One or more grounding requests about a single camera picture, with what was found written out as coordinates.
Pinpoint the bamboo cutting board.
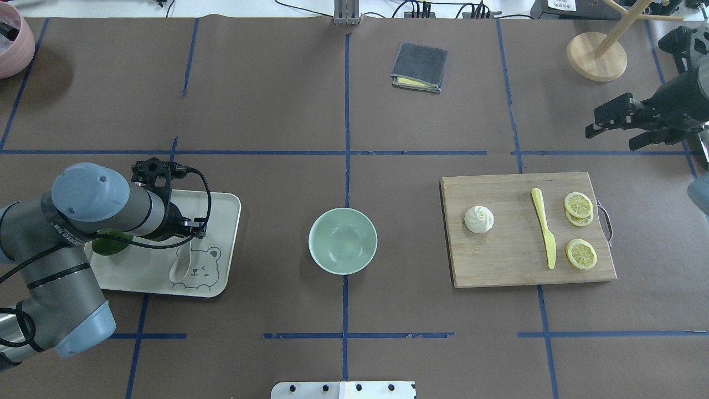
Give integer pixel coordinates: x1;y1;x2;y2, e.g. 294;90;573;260
440;172;617;288

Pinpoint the grey folded cloth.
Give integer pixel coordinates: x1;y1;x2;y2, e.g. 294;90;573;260
390;42;449;94

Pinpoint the green ceramic bowl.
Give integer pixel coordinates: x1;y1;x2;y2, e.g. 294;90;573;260
308;208;379;275

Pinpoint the white bear tray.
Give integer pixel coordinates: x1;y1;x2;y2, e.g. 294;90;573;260
85;192;242;298

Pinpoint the wooden mug tree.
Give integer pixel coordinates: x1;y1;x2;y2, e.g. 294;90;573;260
566;1;684;83

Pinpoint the lone lemon slice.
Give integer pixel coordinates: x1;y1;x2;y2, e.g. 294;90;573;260
565;238;597;270

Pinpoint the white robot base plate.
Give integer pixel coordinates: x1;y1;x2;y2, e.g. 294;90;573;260
270;381;417;398

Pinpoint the pink bowl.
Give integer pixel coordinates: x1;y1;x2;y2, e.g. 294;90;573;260
1;2;35;79

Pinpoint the lower lemon slice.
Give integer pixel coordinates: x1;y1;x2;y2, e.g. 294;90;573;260
565;211;594;227

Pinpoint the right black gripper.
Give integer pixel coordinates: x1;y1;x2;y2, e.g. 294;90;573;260
585;70;708;151

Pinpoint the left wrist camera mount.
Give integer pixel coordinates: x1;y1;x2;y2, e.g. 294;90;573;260
131;157;187;208

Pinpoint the green avocado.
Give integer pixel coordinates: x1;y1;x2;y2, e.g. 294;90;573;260
91;229;133;256

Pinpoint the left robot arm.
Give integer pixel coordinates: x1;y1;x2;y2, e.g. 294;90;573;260
1;157;209;371

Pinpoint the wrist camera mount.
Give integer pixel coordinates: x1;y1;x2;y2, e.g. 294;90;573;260
131;157;187;208
658;22;708;74

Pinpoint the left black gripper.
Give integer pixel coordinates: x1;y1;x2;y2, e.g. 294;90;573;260
163;202;208;241

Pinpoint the upper lemon slice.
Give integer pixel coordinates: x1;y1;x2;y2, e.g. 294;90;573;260
564;192;593;219

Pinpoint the yellow plastic knife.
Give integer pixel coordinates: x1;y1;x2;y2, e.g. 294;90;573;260
530;187;557;270

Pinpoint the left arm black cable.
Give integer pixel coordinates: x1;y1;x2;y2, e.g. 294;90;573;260
0;166;213;350

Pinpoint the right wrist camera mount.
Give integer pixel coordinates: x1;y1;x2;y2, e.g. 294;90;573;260
658;22;708;74

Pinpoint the white ceramic spoon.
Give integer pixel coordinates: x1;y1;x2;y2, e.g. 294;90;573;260
168;241;192;284

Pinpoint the aluminium frame post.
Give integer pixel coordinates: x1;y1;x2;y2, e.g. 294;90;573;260
333;0;361;26

